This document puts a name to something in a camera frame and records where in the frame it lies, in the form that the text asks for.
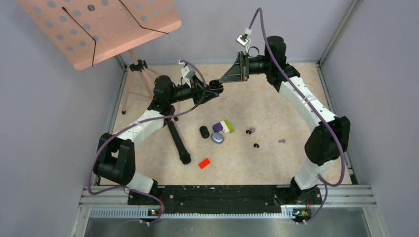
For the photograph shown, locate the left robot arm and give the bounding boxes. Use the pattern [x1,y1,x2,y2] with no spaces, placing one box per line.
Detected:
[92,75,223,204]

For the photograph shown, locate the red block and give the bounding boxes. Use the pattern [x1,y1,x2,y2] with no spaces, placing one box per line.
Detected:
[198,158,211,169]

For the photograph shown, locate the black earbud case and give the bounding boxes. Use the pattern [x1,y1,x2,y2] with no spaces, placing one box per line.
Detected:
[199,126,210,139]
[209,79,224,94]

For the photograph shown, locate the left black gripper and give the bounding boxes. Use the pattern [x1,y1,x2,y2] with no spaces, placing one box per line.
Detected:
[168,74,219,105]

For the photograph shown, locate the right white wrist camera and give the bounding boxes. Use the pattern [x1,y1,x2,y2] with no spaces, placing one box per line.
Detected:
[236,28,252,51]

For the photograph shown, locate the silver blue earbud case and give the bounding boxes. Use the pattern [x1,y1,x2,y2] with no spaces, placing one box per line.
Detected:
[211,132,225,144]

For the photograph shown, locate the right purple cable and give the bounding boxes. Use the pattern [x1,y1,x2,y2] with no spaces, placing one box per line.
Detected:
[248,7,347,226]

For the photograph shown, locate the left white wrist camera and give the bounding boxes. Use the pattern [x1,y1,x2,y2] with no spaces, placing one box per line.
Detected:
[181,63,196,88]

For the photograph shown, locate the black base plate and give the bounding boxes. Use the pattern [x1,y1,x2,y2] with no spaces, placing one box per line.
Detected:
[127,185,322,214]

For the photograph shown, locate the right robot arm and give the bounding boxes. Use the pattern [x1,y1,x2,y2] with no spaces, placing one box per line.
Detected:
[218,34,350,203]

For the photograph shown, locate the pink perforated music stand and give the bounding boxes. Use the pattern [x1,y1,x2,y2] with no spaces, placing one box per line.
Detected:
[2,0,181,113]

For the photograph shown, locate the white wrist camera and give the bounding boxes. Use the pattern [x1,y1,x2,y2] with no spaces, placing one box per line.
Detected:
[236,28,252,51]
[181,63,196,88]

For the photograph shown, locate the closed black earbud case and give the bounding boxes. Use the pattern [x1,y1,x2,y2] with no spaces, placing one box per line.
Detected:
[199,126,210,139]

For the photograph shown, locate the purple white green block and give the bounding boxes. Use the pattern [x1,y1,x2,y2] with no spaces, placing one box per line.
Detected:
[212,119,234,134]

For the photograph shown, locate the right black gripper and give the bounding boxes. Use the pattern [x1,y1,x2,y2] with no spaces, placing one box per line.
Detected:
[220,51,272,83]

